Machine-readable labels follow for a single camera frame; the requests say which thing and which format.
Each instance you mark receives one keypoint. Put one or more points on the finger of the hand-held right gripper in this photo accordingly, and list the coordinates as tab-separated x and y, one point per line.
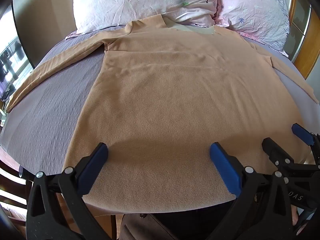
301	131
275	150

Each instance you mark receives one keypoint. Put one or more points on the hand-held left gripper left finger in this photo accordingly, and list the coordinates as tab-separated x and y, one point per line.
93	169

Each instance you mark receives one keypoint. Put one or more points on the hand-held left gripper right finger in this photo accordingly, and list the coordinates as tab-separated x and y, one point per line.
225	170

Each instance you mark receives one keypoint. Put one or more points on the tan long-sleeved shirt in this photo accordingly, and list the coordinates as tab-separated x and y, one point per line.
175	92

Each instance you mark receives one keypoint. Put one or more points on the hanging dark clothes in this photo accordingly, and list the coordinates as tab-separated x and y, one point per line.
17	50

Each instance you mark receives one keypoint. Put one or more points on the person's right hand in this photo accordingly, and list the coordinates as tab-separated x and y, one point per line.
295	216

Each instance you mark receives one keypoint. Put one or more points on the grey-purple bed sheet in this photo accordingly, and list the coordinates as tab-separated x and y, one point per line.
50	105

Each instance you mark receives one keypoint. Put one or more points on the wooden headboard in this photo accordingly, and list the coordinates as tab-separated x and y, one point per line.
313	42

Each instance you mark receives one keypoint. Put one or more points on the pink floral pillow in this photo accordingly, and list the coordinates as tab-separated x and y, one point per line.
250	10

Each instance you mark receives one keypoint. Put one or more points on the white floral pillow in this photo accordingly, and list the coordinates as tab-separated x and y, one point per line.
125	2

